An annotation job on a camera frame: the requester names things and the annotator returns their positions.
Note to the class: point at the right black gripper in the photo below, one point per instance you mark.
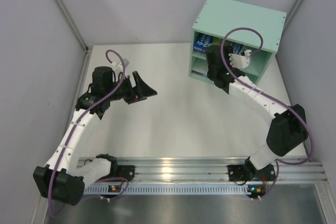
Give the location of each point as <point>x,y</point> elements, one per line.
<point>213,57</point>

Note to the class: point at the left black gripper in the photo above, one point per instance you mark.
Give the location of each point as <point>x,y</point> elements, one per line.
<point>135,91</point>

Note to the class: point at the pale green booklet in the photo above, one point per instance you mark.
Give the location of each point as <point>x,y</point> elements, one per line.
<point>200,66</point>

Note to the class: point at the blue treehouse book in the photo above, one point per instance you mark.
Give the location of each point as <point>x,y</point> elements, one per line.
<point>204,40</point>

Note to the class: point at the green 104-storey treehouse book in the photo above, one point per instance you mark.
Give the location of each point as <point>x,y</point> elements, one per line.
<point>217,41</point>

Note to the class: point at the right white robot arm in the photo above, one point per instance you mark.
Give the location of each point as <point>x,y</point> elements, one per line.
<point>286,130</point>

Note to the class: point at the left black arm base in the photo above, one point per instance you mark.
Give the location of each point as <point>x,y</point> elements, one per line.
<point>124,171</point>

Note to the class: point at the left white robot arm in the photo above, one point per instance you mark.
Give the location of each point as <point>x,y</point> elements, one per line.
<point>60,179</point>

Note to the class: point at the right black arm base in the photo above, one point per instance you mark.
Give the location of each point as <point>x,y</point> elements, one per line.
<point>246,172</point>

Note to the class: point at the mint green wooden shelf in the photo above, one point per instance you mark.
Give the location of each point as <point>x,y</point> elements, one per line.
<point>218,17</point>

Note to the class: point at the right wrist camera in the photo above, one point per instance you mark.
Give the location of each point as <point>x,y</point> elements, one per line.
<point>241,61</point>

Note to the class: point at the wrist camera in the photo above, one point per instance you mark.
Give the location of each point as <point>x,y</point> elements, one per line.
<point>120,65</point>
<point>241,61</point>

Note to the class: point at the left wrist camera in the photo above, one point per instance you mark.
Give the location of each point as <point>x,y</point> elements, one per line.
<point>120,65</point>

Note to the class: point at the aluminium mounting rail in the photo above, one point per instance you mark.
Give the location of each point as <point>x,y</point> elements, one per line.
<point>212,170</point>

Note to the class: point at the perforated cable duct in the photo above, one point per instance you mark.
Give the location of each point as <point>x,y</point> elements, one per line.
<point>173,189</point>

